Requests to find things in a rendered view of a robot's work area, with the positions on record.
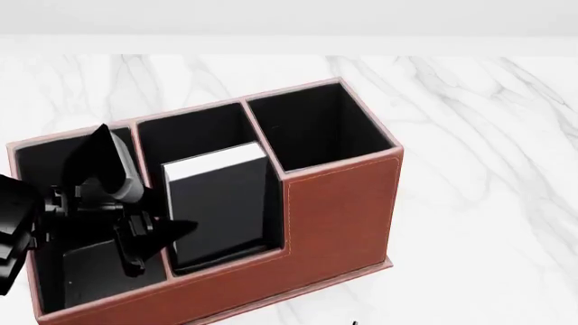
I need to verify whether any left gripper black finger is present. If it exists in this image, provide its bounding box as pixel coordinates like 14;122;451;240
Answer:
66;122;126;193
114;217;200;279

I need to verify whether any black book with white pages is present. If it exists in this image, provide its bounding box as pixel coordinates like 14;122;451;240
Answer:
161;141;272;269

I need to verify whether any brown leather desk caddy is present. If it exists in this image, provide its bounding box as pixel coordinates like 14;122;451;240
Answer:
5;76;404;325

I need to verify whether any grey rounded remote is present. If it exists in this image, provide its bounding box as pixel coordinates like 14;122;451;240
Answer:
109;134;146;201

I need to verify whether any black flat box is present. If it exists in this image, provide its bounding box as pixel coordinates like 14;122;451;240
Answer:
61;236;136;308

